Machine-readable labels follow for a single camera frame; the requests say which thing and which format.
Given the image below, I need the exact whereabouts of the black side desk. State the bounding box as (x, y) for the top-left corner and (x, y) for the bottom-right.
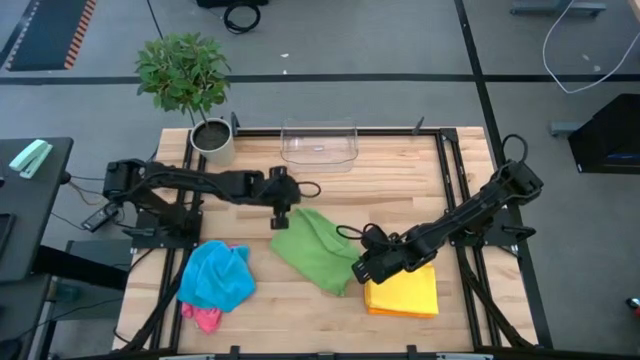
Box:
(0, 136), (75, 284)

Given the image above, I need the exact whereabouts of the black orange-striped floor mat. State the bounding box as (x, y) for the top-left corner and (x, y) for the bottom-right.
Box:
(3, 0), (99, 72)

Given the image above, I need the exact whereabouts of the black power adapter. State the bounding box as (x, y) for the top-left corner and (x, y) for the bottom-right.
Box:
(80, 201), (121, 233)

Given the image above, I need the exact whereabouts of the green leafy plant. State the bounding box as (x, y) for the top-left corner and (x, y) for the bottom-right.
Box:
(134, 32), (233, 126)

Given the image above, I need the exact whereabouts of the clear plastic bin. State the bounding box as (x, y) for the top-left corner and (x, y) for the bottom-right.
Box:
(279, 117), (360, 175)

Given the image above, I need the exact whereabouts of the black desk foot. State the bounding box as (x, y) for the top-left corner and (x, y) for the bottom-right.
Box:
(32, 238), (134, 292)

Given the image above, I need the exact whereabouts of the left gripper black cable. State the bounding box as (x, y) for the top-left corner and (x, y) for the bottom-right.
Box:
(297, 180), (323, 200)

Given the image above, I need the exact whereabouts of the yellow microfiber towel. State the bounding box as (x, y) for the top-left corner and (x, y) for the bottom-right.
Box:
(363, 263), (440, 316)

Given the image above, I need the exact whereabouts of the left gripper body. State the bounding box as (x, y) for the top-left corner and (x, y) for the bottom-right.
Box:
(252, 171), (303, 215)

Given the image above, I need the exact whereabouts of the black cabinet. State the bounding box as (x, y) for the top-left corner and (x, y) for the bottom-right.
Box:
(567, 92), (640, 176)

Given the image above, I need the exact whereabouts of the pink microfiber towel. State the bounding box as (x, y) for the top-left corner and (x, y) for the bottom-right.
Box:
(180, 243), (250, 335)

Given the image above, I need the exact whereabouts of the white floor cable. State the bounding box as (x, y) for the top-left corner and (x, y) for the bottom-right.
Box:
(541, 0), (640, 96)

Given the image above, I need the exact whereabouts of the coiled black cable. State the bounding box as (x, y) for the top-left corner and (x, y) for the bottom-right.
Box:
(222, 0), (263, 36)

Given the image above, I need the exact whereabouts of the black box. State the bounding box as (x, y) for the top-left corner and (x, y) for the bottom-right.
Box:
(195, 0), (270, 9)

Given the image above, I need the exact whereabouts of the mint green stapler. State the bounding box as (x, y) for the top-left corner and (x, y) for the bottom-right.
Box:
(8, 138), (55, 180)

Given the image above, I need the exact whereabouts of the blue microfiber towel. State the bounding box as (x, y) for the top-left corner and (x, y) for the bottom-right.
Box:
(176, 239), (257, 314)

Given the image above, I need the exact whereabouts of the white plant pot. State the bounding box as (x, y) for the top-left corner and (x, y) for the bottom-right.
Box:
(189, 117), (237, 168)

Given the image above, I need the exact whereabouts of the green microfiber towel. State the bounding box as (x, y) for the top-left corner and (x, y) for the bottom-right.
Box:
(269, 207), (362, 297)

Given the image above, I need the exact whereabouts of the black tablet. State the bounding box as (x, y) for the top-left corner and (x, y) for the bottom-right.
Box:
(0, 212), (17, 262)

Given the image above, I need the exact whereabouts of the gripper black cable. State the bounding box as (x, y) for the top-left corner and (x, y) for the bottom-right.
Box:
(297, 180), (323, 200)
(335, 223), (374, 242)

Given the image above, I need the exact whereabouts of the orange microfiber towel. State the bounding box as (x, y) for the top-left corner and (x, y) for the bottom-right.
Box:
(367, 305), (437, 320)

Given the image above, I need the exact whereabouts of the grey metal table foot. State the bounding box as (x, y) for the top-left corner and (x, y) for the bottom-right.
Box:
(509, 0), (609, 17)
(549, 121), (581, 140)

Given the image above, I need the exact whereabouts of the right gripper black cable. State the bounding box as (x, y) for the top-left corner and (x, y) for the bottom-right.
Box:
(335, 223), (374, 242)

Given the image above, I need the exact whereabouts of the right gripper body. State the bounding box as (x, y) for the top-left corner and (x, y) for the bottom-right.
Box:
(369, 241), (436, 284)

